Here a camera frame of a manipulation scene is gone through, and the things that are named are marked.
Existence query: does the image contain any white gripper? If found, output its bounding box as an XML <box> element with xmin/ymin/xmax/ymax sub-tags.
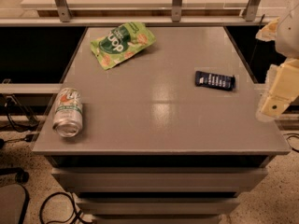
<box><xmin>255</xmin><ymin>1</ymin><xmax>299</xmax><ymax>122</ymax></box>

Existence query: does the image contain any dark blue rxbar wrapper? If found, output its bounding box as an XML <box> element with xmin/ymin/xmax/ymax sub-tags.
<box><xmin>195</xmin><ymin>71</ymin><xmax>235</xmax><ymax>91</ymax></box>

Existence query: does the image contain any silver 7up can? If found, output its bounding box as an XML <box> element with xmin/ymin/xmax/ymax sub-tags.
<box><xmin>52</xmin><ymin>88</ymin><xmax>83</xmax><ymax>138</ymax></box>

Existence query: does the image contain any grey drawer cabinet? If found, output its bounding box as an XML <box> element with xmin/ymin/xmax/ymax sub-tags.
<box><xmin>34</xmin><ymin>27</ymin><xmax>290</xmax><ymax>224</ymax></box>

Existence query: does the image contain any green chip bag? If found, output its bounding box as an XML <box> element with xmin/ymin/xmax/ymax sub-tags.
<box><xmin>91</xmin><ymin>21</ymin><xmax>156</xmax><ymax>70</ymax></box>

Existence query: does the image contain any right metal bracket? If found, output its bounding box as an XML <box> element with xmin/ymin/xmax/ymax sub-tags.
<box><xmin>242</xmin><ymin>0</ymin><xmax>261</xmax><ymax>21</ymax></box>

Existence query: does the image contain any metal bracket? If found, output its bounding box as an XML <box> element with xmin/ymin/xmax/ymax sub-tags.
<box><xmin>242</xmin><ymin>0</ymin><xmax>261</xmax><ymax>21</ymax></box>
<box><xmin>54</xmin><ymin>0</ymin><xmax>71</xmax><ymax>22</ymax></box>
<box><xmin>171</xmin><ymin>0</ymin><xmax>182</xmax><ymax>22</ymax></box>

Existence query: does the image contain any black cable on right floor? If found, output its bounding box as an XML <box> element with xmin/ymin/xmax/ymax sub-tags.
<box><xmin>282</xmin><ymin>132</ymin><xmax>299</xmax><ymax>154</ymax></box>

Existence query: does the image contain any middle metal bracket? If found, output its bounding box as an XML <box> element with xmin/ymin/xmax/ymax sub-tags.
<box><xmin>171</xmin><ymin>0</ymin><xmax>182</xmax><ymax>22</ymax></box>

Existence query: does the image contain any left metal bracket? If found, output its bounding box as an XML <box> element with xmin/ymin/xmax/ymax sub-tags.
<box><xmin>54</xmin><ymin>0</ymin><xmax>71</xmax><ymax>22</ymax></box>

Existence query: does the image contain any black cables left side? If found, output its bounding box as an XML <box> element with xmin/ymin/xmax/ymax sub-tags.
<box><xmin>0</xmin><ymin>93</ymin><xmax>40</xmax><ymax>145</ymax></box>

